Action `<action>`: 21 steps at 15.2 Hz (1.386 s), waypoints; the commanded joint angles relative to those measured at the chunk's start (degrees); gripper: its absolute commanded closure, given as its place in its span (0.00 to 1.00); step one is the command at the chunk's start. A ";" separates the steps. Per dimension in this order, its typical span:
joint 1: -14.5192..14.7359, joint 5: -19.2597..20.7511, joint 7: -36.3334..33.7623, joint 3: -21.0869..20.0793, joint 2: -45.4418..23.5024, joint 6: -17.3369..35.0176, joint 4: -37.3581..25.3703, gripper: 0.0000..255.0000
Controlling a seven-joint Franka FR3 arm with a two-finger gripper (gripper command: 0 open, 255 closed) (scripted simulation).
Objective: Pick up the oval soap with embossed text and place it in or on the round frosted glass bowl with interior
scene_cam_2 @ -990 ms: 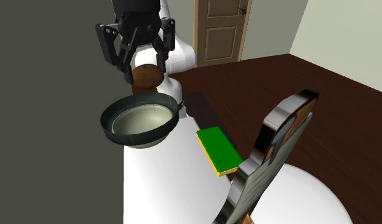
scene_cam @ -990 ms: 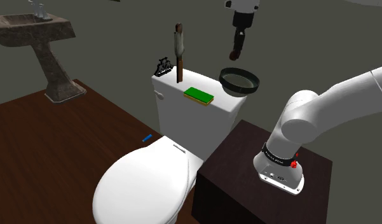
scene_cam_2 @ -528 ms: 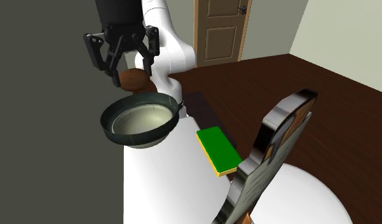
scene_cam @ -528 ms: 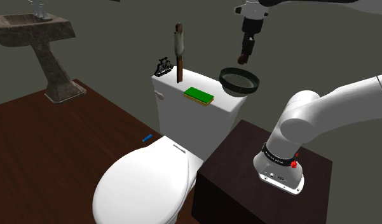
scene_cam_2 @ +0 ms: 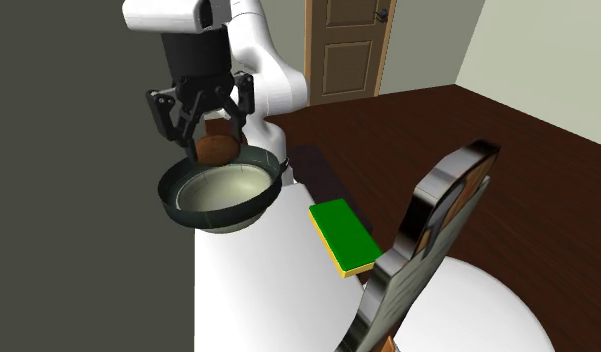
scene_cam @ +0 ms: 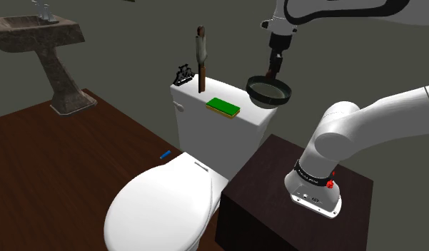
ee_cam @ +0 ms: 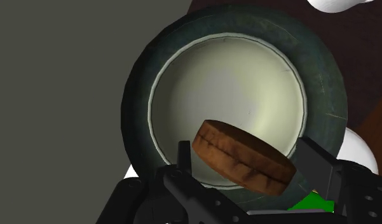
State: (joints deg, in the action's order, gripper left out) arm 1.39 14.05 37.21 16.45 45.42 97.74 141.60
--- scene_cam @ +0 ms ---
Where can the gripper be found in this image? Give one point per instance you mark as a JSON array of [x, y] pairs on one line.
[[279, 44]]

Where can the black frying pan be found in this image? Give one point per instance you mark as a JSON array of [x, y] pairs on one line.
[[269, 93]]

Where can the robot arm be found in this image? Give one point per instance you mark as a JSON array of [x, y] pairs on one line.
[[367, 118]]

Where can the green and yellow sponge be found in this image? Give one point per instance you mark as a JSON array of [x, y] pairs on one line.
[[222, 106]]

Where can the black metal figure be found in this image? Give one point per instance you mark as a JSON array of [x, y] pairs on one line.
[[183, 75]]

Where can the white toilet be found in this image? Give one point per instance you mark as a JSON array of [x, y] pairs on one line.
[[214, 139]]

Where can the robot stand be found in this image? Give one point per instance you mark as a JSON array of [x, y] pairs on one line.
[[269, 194]]

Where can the small blue stick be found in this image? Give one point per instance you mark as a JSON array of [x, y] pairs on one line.
[[165, 154]]

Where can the brown stone pedestal sink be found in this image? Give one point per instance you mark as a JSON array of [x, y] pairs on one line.
[[43, 41]]

